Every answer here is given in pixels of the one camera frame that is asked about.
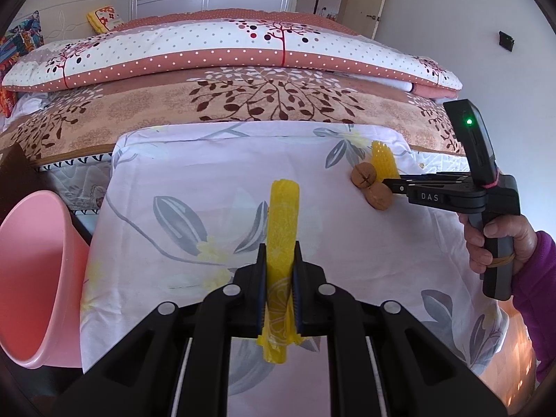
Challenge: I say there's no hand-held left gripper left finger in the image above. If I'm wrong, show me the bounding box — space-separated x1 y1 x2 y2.
52 243 268 417

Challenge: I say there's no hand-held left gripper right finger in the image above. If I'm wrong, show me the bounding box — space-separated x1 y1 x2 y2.
293 241 509 417

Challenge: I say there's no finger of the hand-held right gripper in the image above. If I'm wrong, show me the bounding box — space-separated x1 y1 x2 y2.
382 172 476 197

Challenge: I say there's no pink plastic bin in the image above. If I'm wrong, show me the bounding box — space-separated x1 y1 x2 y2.
0 190 92 370

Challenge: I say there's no person's right forearm purple sleeve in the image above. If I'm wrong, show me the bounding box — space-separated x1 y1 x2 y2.
510 230 556 383

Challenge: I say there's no person's right hand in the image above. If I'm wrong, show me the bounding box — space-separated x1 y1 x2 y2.
461 214 538 277

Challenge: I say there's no brown walnut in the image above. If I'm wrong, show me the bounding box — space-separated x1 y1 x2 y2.
350 163 376 188
364 182 392 212

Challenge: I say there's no white floral cloth cover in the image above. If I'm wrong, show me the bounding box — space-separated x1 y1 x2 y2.
80 124 509 400

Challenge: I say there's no brown leaf-print blanket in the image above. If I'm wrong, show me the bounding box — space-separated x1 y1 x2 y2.
0 67 467 170

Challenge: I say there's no quilted mattress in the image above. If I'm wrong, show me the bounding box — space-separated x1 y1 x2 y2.
37 152 116 227

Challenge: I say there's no polka dot floral pillow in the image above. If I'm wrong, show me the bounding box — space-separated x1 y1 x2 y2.
2 9 462 100

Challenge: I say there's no white bed sheet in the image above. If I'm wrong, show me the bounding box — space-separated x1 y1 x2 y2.
11 91 55 120

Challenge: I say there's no yellow patterned cushion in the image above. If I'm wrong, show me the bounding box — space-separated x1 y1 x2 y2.
86 5 124 33

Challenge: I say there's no cream wooden headboard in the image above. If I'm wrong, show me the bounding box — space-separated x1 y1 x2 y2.
9 0 135 44

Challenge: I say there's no colourful patterned pillow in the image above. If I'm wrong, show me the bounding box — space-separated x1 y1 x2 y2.
0 11 44 118

